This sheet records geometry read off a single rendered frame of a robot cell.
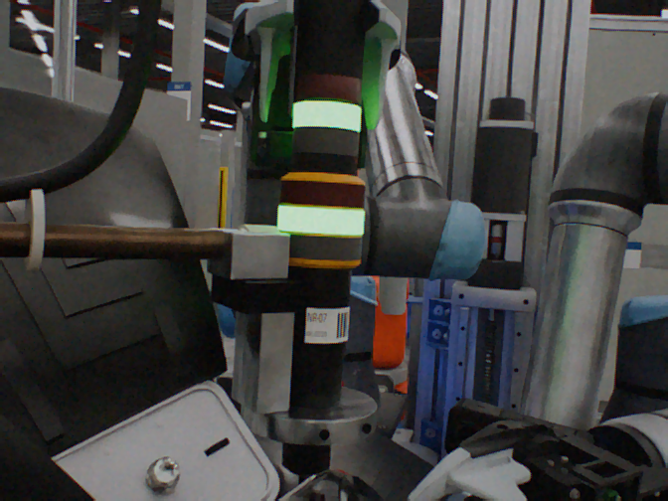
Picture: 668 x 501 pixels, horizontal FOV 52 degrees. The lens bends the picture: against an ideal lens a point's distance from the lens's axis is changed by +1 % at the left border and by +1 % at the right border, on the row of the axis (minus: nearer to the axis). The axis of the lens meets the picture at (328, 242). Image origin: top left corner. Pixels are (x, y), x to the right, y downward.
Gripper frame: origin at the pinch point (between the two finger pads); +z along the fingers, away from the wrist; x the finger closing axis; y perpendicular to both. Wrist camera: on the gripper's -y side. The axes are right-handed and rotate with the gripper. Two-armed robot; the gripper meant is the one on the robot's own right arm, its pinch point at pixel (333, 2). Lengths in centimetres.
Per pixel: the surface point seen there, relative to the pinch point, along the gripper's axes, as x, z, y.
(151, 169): 9.5, -10.4, 8.0
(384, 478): -7.1, -13.6, 28.6
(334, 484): -0.2, 7.8, 20.3
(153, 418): 7.2, 2.5, 19.6
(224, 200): 22, -585, 6
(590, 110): -99, -166, -25
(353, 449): -5.5, -17.4, 27.9
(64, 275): 12.0, -0.7, 13.7
